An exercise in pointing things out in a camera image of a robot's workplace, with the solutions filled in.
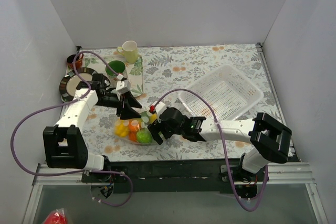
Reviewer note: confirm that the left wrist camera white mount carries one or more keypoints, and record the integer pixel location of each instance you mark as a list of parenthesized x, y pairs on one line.
[(123, 85)]

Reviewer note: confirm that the fake orange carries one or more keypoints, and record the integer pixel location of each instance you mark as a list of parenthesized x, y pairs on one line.
[(134, 125)]

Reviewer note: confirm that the green fake apple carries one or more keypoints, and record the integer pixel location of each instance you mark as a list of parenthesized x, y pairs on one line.
[(145, 116)]

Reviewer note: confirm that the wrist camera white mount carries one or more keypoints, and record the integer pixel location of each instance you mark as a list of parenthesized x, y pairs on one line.
[(157, 108), (123, 85)]

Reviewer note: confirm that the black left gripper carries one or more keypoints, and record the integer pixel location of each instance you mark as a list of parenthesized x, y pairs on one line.
[(121, 104)]

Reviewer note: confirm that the small brown red cup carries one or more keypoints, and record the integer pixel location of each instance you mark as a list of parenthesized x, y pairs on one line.
[(76, 60)]

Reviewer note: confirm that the red object in bag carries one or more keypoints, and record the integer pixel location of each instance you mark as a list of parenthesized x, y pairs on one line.
[(57, 216)]

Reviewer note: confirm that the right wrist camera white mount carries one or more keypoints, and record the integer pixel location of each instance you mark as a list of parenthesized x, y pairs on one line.
[(157, 108)]

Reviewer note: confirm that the aluminium frame rail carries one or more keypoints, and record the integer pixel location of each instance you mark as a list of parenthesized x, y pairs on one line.
[(290, 196)]

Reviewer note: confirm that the leaf pattern serving tray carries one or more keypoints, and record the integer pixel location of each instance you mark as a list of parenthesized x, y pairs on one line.
[(134, 70)]

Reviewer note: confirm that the striped rim plate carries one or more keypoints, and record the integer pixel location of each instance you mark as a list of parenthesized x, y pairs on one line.
[(69, 82)]

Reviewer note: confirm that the clear zip top bag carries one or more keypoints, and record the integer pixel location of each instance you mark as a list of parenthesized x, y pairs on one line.
[(143, 125)]

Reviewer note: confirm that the yellow fake bell pepper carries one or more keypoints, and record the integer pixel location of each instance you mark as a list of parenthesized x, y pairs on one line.
[(120, 129)]

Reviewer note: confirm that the cream ceramic mug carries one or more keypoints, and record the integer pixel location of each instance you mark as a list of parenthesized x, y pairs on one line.
[(129, 50)]

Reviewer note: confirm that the white plastic basket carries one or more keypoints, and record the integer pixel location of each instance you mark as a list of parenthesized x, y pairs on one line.
[(228, 91)]

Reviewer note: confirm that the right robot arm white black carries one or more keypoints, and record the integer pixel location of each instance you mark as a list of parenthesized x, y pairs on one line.
[(270, 138)]

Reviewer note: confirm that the green interior floral mug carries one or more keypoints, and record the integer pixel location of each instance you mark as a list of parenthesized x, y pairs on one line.
[(119, 67)]

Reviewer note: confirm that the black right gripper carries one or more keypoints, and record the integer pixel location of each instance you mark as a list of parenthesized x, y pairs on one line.
[(159, 127)]

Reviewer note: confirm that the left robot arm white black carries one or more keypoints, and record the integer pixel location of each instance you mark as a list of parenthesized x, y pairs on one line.
[(64, 144)]

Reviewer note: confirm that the green fake bell pepper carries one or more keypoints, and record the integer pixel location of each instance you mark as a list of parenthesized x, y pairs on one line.
[(144, 136)]

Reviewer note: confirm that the floral table mat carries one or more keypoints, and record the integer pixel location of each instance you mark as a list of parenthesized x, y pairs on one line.
[(164, 70)]

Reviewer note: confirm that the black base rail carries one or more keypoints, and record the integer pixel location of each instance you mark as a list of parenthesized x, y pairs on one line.
[(170, 176)]

